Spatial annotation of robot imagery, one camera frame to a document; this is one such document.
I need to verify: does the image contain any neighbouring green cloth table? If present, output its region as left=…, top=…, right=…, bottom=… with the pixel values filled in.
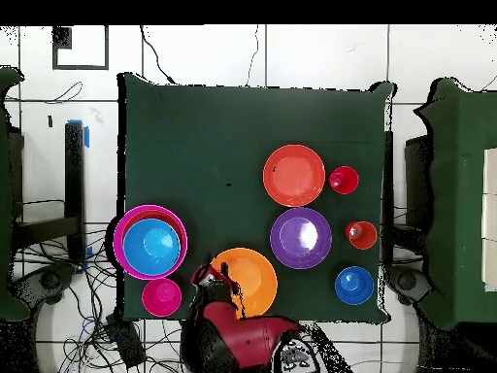
left=0, top=65, right=26, bottom=322
left=413, top=77, right=497, bottom=331

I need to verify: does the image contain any light blue plastic bowl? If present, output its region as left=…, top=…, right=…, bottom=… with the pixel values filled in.
left=121, top=218, right=182, bottom=278

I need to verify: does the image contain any red plastic cup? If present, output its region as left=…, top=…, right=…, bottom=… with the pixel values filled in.
left=328, top=165, right=361, bottom=195

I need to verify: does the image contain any purple plastic bowl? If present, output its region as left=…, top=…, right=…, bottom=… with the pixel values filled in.
left=269, top=206, right=334, bottom=271

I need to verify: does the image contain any orange-red plastic bowl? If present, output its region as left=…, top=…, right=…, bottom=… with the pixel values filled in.
left=262, top=144, right=327, bottom=208
left=122, top=210, right=184, bottom=238

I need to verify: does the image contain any orange plastic cup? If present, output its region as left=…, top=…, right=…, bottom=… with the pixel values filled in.
left=345, top=220, right=379, bottom=251

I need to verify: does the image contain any small magenta plastic bowl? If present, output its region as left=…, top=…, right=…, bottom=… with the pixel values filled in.
left=141, top=278, right=183, bottom=319

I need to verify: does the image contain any black floor cable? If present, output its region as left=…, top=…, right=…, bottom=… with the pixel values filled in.
left=139, top=25, right=180, bottom=85

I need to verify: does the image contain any dark green table cloth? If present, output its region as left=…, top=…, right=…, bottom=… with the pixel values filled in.
left=116, top=72, right=397, bottom=324

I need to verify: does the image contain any white panel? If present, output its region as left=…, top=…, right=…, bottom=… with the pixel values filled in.
left=480, top=147, right=497, bottom=292

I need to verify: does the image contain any black stand frame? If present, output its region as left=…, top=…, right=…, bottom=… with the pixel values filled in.
left=11, top=120, right=87, bottom=263

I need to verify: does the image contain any orange plastic bowl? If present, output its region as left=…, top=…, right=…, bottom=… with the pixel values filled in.
left=211, top=247, right=280, bottom=319

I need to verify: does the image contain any small dark blue bowl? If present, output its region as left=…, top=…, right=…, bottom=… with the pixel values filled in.
left=334, top=265, right=375, bottom=307

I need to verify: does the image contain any black power adapter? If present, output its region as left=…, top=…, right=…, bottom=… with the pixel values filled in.
left=107, top=316, right=148, bottom=368

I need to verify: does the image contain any large magenta plastic bowl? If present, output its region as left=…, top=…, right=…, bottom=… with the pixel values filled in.
left=112, top=204, right=189, bottom=282

